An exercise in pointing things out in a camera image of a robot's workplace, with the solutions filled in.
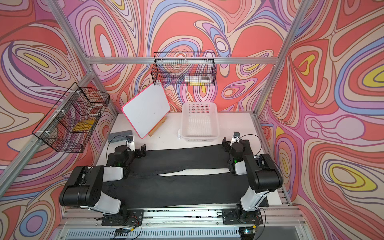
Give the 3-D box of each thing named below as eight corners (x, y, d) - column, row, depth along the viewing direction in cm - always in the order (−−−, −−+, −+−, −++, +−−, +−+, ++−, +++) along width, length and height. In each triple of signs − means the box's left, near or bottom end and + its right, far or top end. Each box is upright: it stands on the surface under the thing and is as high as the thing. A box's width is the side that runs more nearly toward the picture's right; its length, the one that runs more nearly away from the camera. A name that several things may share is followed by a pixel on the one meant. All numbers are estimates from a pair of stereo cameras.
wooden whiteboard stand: (149, 135, 106) (148, 132, 104) (166, 119, 117) (165, 116, 114) (151, 136, 106) (150, 133, 103) (167, 120, 116) (167, 116, 113)
